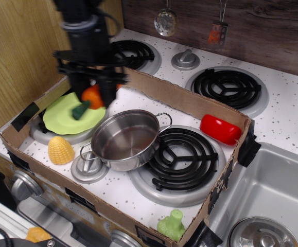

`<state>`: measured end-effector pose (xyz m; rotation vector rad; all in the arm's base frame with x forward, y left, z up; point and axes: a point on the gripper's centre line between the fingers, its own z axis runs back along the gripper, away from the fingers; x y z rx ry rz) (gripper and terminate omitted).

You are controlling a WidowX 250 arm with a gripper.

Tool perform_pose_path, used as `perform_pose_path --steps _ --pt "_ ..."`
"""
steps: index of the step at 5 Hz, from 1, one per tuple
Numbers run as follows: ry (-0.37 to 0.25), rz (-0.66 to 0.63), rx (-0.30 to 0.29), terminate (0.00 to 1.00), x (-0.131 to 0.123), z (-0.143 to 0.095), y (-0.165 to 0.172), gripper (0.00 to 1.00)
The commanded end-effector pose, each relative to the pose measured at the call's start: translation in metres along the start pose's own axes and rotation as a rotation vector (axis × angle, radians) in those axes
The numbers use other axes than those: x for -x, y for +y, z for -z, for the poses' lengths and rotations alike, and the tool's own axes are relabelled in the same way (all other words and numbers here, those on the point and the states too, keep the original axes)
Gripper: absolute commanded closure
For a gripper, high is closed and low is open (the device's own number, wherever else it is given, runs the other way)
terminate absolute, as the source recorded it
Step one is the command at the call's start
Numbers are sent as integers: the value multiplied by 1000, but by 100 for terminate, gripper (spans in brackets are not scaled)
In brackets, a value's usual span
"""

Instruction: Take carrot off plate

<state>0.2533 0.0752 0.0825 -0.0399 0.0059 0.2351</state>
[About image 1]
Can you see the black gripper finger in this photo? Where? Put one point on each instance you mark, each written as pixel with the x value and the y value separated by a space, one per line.
pixel 107 89
pixel 79 84

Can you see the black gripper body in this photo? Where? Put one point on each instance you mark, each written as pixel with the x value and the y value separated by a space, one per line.
pixel 90 56

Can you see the orange toy carrot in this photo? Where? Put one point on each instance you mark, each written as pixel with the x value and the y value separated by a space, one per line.
pixel 90 100

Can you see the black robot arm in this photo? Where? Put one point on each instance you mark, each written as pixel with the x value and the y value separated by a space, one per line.
pixel 82 9

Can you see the light green plastic plate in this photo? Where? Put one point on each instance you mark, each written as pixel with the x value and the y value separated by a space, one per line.
pixel 58 116

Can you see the brown cardboard fence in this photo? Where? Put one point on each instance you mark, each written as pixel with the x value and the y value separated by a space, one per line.
pixel 113 203

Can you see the back left black burner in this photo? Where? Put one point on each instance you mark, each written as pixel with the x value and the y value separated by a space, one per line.
pixel 137 55

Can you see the black burner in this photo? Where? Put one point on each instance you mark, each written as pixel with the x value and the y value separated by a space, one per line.
pixel 235 87
pixel 137 55
pixel 183 170

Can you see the stainless steel pot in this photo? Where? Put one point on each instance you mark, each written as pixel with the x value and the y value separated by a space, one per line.
pixel 129 139

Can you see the yellow toy corn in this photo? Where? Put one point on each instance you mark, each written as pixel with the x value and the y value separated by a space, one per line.
pixel 60 151

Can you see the silver back stove knob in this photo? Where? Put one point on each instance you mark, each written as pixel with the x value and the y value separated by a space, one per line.
pixel 186 60

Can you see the silver stove knob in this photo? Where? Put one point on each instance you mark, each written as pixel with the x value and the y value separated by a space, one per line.
pixel 88 169
pixel 186 60

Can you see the silver front stove knob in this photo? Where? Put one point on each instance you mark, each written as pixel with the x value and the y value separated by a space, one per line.
pixel 88 169

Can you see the hanging silver strainer ladle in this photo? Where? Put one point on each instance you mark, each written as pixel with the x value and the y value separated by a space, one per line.
pixel 166 21

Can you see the front right black burner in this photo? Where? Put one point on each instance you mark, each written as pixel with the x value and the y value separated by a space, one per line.
pixel 183 170

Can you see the silver oven knob left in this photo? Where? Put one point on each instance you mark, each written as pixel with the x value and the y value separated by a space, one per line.
pixel 25 186

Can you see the silver oven knob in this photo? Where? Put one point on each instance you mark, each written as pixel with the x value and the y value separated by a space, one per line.
pixel 121 239
pixel 25 186

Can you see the red toy pepper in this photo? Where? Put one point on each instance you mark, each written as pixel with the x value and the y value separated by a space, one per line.
pixel 220 130

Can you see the hanging silver spatula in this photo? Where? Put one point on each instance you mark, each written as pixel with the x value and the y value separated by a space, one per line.
pixel 219 28

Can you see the back right black burner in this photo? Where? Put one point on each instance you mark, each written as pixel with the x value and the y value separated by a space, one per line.
pixel 235 87

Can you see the silver oven knob right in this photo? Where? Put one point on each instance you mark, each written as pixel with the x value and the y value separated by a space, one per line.
pixel 121 239

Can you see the green toy broccoli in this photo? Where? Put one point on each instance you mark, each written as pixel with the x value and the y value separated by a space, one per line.
pixel 172 226

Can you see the orange toy bottom left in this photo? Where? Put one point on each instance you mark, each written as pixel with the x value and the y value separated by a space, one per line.
pixel 37 234

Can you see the silver sink basin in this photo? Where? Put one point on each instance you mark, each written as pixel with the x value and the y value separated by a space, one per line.
pixel 268 188

